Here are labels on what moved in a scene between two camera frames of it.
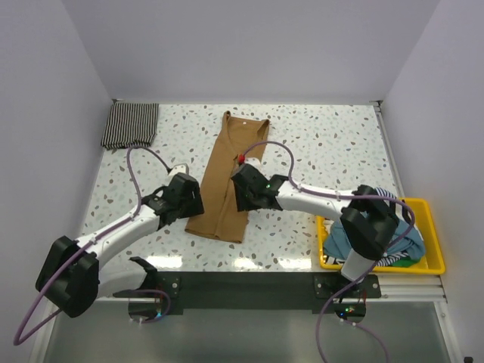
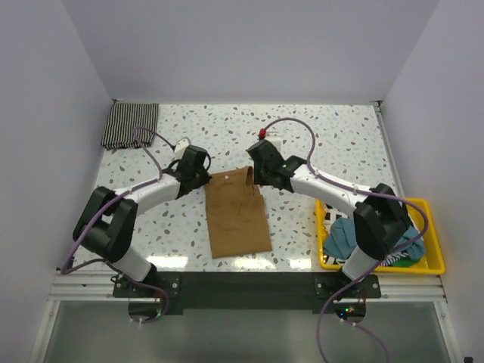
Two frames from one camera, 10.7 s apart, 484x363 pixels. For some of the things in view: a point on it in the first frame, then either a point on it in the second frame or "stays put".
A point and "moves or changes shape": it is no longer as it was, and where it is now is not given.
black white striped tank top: x=131 y=125 stays put
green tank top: x=405 y=262 stays put
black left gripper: x=196 y=206 → x=203 y=179
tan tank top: x=221 y=220 moves or changes shape
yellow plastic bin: x=432 y=262 stays put
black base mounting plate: x=177 y=292 stays put
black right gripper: x=241 y=203 → x=258 y=179
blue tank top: x=412 y=243 stays put
